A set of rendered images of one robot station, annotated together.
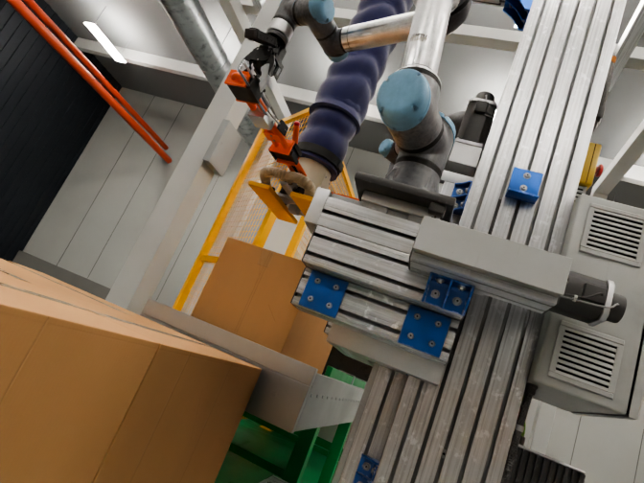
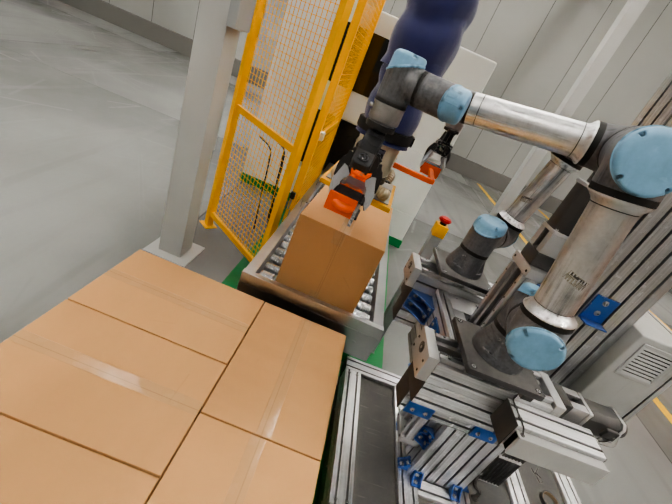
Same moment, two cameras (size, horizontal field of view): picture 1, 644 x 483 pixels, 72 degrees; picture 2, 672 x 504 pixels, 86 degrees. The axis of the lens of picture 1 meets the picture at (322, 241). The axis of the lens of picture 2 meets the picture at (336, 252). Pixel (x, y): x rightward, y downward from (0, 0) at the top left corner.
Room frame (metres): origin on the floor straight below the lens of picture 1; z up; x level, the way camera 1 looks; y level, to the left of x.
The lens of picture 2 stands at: (0.35, 0.67, 1.59)
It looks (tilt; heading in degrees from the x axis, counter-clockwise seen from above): 27 degrees down; 339
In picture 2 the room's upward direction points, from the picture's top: 24 degrees clockwise
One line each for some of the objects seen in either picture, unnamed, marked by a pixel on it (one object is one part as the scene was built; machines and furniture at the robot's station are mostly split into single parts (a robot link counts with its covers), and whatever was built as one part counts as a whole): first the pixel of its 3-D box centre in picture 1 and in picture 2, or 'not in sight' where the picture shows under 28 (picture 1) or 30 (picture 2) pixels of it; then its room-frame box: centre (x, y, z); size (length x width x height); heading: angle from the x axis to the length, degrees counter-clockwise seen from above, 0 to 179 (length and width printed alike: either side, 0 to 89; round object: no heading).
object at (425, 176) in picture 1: (411, 186); (506, 341); (0.98, -0.15, 1.09); 0.15 x 0.15 x 0.10
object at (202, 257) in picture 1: (226, 252); (266, 118); (2.80, 0.53, 1.05); 0.87 x 0.10 x 2.10; 33
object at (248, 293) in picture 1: (276, 315); (338, 243); (1.95, 0.06, 0.75); 0.60 x 0.40 x 0.40; 158
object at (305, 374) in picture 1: (224, 339); (312, 304); (1.61, 0.18, 0.58); 0.70 x 0.03 x 0.06; 71
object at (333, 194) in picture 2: (243, 87); (343, 199); (1.18, 0.39, 1.27); 0.08 x 0.07 x 0.05; 158
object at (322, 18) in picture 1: (316, 14); (442, 99); (1.15, 0.28, 1.57); 0.11 x 0.11 x 0.08; 54
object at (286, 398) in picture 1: (211, 368); (304, 320); (1.61, 0.18, 0.47); 0.70 x 0.03 x 0.15; 71
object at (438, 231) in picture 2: not in sight; (402, 292); (1.99, -0.48, 0.50); 0.07 x 0.07 x 1.00; 71
